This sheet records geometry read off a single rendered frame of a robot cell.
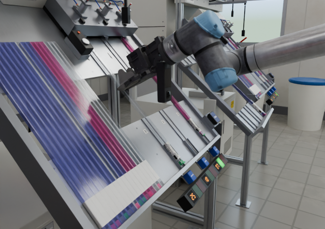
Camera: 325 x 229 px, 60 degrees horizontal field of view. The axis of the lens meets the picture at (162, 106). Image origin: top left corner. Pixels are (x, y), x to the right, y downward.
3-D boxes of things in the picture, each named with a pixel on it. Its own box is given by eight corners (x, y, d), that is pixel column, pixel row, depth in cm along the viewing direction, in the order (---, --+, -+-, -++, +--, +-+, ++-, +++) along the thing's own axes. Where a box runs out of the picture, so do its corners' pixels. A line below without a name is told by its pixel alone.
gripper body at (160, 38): (138, 55, 87) (168, 35, 81) (150, 81, 87) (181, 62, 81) (123, 57, 81) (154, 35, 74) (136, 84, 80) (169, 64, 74)
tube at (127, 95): (182, 164, 84) (184, 162, 84) (180, 166, 83) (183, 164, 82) (84, 41, 92) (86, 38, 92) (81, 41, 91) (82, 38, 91)
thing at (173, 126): (210, 140, 110) (216, 136, 109) (94, 247, 54) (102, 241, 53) (180, 103, 113) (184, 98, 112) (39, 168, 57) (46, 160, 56)
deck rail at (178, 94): (209, 145, 113) (220, 136, 110) (208, 146, 111) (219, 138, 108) (105, 18, 125) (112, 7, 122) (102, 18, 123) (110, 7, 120)
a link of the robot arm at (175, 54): (194, 55, 78) (181, 57, 71) (181, 63, 81) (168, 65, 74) (182, 31, 79) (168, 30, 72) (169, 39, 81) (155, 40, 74)
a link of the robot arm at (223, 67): (248, 77, 75) (229, 40, 76) (233, 82, 66) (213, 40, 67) (223, 89, 80) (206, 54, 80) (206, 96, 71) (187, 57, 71)
